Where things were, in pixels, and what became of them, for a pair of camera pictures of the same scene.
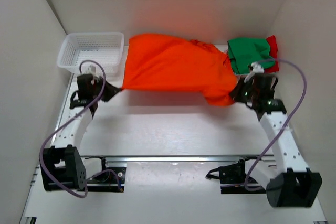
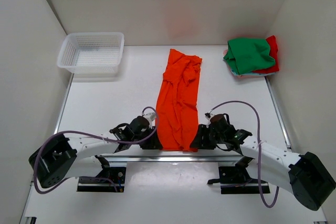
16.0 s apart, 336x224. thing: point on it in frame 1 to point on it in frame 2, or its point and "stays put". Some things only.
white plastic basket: (106, 48) stays put
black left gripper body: (99, 83) to (146, 133)
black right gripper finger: (236, 94) to (197, 141)
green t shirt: (243, 52) stays put
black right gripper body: (248, 94) to (209, 137)
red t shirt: (273, 53) stays put
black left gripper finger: (111, 94) to (153, 142)
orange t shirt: (166, 62) to (176, 105)
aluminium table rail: (213, 159) stays put
